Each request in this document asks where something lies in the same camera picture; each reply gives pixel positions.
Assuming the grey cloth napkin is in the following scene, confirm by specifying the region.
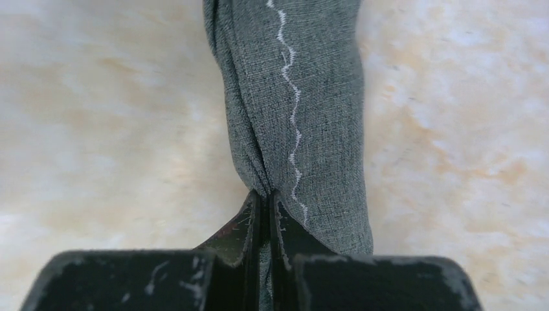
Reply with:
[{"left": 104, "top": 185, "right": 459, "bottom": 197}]
[{"left": 202, "top": 0, "right": 374, "bottom": 311}]

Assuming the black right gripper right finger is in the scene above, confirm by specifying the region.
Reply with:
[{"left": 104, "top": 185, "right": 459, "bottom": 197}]
[{"left": 269, "top": 190, "right": 335, "bottom": 310}]

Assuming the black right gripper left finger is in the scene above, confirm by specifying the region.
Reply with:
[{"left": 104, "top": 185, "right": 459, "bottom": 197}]
[{"left": 196, "top": 190, "right": 262, "bottom": 310}]

